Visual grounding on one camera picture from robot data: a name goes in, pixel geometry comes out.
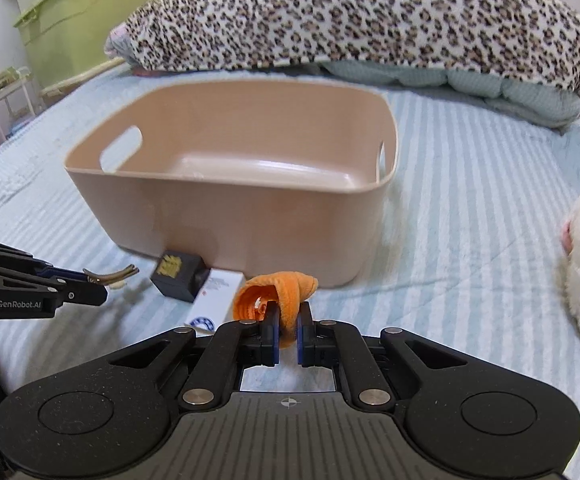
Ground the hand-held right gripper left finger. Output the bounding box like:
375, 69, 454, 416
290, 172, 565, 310
107, 305, 281, 408

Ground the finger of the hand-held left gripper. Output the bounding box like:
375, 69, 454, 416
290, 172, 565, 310
0, 265, 109, 307
0, 232, 90, 282

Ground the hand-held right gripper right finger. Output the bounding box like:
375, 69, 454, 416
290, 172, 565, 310
295, 305, 466, 408

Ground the gold curved hair clip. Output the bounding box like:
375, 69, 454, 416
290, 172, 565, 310
82, 264, 139, 289

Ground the orange plush cloth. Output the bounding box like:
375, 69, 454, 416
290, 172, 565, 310
232, 271, 319, 351

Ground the beige plastic basket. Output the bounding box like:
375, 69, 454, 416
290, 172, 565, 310
63, 79, 400, 289

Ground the white box blue label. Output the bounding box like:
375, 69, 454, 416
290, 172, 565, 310
184, 269, 246, 333

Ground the small black box gold print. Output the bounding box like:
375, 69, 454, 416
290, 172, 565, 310
150, 250, 211, 303

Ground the striped light blue bed sheet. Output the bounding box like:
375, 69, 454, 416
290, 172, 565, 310
0, 57, 580, 480

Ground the pink white cloth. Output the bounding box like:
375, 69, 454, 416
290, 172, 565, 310
104, 25, 133, 58

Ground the green plastic storage box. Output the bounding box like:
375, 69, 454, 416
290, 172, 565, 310
12, 0, 161, 95

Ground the teal quilted blanket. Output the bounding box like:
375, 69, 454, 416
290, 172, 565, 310
320, 60, 580, 133

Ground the leopard print blanket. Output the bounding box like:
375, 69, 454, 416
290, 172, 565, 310
120, 0, 580, 127

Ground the white wire rack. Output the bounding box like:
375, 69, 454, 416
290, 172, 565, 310
0, 66, 46, 139

